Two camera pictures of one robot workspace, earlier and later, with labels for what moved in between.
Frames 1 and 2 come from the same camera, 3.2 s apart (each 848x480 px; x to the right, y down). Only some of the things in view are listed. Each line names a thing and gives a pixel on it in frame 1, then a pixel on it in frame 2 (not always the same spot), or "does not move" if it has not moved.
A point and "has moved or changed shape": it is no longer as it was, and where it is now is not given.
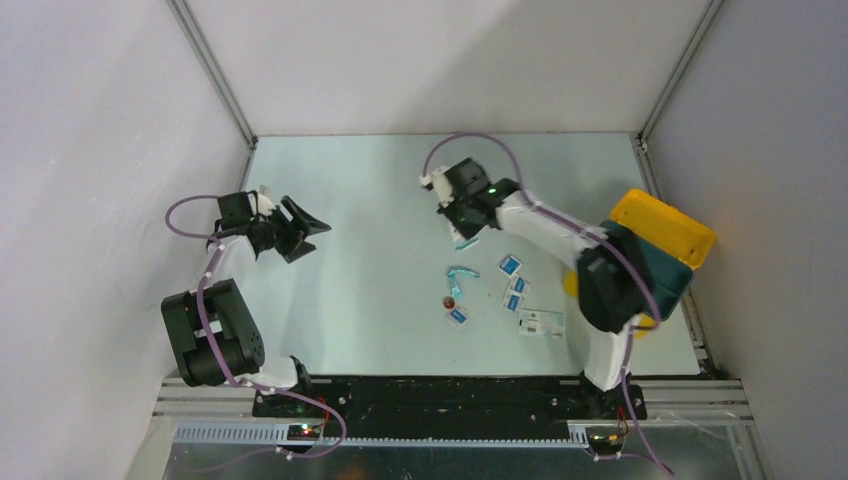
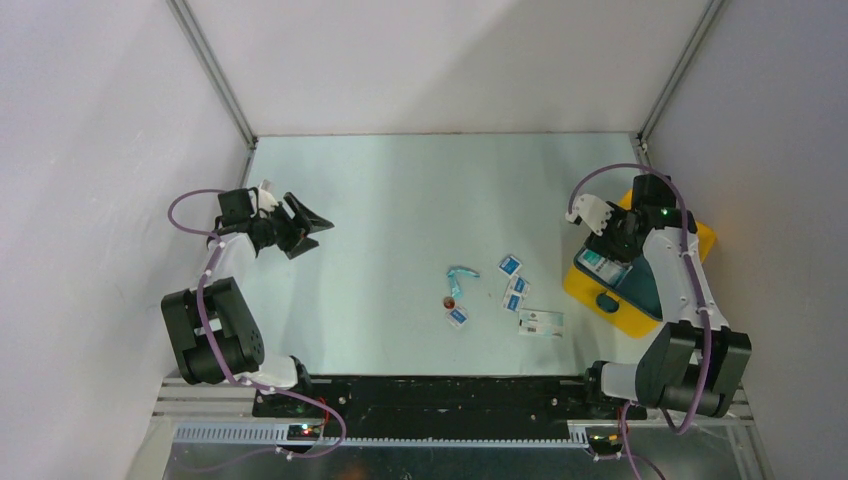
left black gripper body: [277, 232] does not move
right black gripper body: [462, 219] -> [614, 243]
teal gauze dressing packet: [468, 244] has moved or changed shape
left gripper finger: [301, 249] does not move
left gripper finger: [311, 226] does not move
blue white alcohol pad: [513, 303] does not move
